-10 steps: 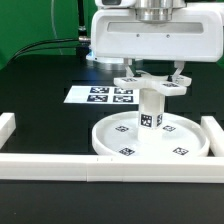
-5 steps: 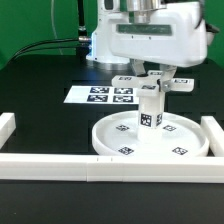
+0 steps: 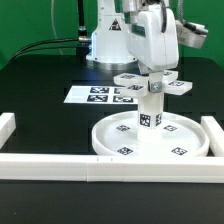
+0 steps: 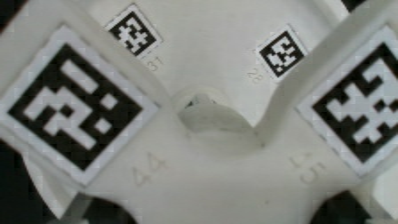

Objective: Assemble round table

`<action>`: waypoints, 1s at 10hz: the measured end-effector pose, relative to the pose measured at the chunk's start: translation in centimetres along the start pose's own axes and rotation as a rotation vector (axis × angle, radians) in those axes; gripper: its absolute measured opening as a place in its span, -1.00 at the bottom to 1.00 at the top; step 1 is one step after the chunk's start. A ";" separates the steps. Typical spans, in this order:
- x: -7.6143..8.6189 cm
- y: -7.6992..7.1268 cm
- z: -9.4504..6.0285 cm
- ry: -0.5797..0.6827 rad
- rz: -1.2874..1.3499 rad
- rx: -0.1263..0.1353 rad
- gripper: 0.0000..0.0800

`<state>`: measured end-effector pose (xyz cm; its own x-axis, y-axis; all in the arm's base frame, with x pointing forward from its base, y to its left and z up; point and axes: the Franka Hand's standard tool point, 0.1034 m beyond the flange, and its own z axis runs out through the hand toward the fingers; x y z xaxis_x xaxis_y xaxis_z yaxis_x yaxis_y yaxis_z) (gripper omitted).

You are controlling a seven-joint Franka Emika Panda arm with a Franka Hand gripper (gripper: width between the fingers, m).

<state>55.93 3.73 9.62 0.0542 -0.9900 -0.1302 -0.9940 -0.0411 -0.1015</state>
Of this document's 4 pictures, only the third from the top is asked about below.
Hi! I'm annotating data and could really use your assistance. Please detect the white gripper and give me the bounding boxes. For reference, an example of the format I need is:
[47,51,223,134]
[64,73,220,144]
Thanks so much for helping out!
[126,4,179,93]

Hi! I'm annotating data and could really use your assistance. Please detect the white cross-shaped table base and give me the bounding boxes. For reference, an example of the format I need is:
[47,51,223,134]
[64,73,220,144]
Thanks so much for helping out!
[114,70,193,98]

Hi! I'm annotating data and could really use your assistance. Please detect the white round table top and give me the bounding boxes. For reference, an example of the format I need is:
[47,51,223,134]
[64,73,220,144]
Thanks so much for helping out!
[92,111,209,159]

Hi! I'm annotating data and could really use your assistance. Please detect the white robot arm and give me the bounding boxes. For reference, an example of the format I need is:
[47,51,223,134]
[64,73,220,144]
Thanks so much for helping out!
[122,0,208,93]

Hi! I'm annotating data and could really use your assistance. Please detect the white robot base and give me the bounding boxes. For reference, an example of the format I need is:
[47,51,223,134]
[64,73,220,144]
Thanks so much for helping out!
[86,0,137,71]

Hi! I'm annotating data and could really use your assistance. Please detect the white marker sheet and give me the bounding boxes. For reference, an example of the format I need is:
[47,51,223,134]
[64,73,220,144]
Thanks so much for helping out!
[64,85,137,104]

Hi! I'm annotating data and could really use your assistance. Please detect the black vertical pole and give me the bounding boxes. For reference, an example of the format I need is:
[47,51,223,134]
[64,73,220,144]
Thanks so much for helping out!
[77,0,87,41]

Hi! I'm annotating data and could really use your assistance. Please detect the black cables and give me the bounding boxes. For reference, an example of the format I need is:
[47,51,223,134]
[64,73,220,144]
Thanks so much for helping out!
[6,37,93,66]

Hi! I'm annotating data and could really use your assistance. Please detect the white U-shaped fence frame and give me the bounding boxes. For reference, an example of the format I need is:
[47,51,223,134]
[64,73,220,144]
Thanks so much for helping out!
[0,116,224,183]

